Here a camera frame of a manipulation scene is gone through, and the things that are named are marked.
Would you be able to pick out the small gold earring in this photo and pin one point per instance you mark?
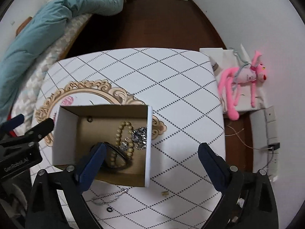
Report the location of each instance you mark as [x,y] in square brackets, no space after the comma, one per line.
[164,193]

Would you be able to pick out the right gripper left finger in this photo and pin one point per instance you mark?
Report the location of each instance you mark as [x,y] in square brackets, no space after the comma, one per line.
[89,165]

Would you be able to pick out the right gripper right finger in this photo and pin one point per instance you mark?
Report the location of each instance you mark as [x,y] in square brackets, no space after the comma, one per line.
[222,176]

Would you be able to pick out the teal quilt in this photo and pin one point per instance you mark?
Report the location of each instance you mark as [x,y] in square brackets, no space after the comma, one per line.
[44,29]

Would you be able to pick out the pink panther plush toy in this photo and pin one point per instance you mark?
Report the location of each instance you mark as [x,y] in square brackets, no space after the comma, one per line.
[232,79]

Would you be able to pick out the white cardboard box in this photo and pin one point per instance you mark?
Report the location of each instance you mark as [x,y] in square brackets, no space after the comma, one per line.
[126,131]

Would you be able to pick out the white power strip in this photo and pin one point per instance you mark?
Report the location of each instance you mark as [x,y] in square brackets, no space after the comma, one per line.
[272,137]

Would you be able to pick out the black charger plug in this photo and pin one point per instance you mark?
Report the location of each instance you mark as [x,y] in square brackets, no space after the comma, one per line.
[274,146]

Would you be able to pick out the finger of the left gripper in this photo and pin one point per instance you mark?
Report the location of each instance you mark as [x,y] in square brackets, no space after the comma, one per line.
[11,124]

